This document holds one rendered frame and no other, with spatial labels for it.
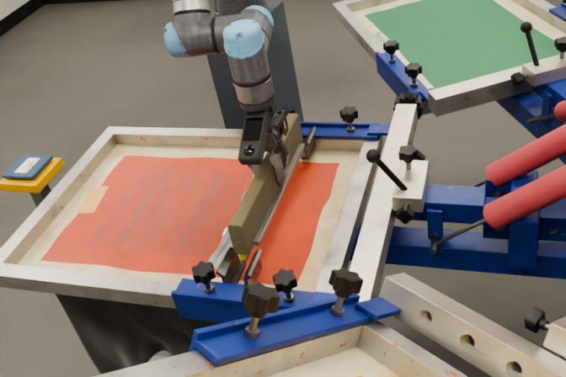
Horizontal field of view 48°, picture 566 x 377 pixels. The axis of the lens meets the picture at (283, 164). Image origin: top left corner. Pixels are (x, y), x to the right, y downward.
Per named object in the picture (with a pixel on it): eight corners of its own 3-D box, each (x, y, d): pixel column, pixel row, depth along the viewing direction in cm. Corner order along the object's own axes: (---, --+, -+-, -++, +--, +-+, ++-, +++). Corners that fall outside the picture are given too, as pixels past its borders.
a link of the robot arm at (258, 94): (264, 87, 123) (225, 87, 125) (269, 108, 125) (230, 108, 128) (275, 68, 128) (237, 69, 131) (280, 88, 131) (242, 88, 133)
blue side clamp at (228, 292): (179, 317, 126) (170, 293, 122) (189, 299, 130) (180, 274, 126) (327, 337, 116) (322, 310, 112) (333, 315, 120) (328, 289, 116)
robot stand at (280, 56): (292, 282, 259) (228, -1, 190) (333, 290, 252) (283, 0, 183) (274, 315, 247) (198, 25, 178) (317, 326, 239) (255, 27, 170)
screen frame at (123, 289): (-15, 285, 142) (-23, 273, 140) (112, 137, 186) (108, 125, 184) (330, 327, 116) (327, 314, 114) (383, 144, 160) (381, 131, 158)
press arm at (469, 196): (395, 219, 131) (394, 200, 128) (400, 200, 136) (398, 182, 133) (484, 225, 125) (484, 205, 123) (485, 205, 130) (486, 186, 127)
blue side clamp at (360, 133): (265, 153, 168) (260, 131, 164) (270, 142, 172) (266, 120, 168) (379, 156, 158) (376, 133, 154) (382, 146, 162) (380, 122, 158)
